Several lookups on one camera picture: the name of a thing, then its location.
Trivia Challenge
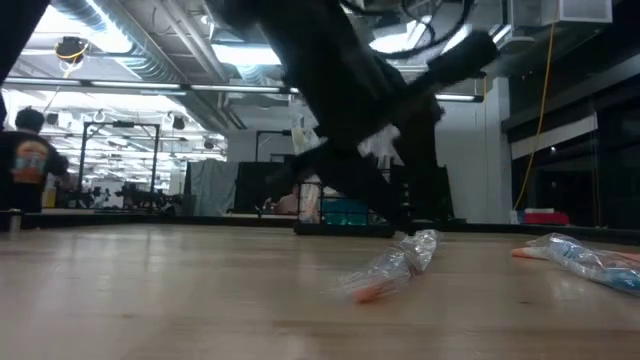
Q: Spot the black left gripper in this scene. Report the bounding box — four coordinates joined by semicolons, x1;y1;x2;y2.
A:
294;54;445;236

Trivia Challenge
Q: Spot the purple toothbrush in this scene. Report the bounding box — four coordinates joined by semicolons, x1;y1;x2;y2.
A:
358;124;402;169

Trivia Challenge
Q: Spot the blue toothbrush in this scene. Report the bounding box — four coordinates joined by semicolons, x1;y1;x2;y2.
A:
542;232;640;297

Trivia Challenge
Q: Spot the person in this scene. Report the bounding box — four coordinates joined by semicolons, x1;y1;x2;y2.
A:
0;106;70;215
272;185;301;216

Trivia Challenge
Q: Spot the red box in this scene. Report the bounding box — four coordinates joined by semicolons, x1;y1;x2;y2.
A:
523;207;571;226

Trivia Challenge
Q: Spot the grey curtain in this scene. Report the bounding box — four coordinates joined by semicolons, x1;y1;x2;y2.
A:
182;158;240;217

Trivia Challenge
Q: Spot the white ceiling vent unit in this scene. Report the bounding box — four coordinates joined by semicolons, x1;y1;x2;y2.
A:
507;0;614;27

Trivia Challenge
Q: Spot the long ceiling light bar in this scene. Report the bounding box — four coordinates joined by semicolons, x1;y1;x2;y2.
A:
2;76;485;104

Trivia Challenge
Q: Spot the black wire caddy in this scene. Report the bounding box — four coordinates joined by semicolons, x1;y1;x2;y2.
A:
292;172;399;238

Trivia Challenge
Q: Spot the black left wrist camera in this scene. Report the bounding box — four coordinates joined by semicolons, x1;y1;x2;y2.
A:
423;28;501;87

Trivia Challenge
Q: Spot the black gantry frame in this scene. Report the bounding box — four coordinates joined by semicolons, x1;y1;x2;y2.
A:
77;121;162;209
254;128;294;164

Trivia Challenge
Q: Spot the yellow hanging cable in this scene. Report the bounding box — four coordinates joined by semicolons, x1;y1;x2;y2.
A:
513;0;557;211

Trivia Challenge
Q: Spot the yellow black cable reel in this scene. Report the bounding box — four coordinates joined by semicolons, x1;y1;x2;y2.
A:
53;35;92;67

